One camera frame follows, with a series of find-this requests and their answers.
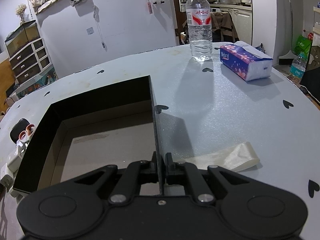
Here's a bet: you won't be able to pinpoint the white drawer cabinet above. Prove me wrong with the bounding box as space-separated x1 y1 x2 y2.
9 38 52 85

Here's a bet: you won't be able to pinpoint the red white scissors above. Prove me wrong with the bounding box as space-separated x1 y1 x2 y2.
17 124 36 150

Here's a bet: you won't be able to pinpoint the glass fish tank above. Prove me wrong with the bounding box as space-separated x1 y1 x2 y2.
5 20 40 57

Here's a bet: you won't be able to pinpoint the black oval case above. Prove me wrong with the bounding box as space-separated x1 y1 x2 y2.
10 118 30 143

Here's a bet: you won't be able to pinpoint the cream plastic bag roll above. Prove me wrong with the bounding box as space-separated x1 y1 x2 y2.
179 142 260 172

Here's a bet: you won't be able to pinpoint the purple tissue pack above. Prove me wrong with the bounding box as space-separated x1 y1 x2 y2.
220 41 273 82

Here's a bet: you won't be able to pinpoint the green-label bottle on floor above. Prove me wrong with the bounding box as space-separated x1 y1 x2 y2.
290 53 307 81

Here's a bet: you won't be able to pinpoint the clear water bottle red label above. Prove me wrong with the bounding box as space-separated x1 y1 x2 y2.
185 0 213 62

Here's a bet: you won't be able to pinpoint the white charger adapter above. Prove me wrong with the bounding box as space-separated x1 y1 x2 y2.
1 141 26 198

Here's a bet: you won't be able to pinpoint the black cardboard box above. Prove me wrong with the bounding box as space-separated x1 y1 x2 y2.
13 76 160 196

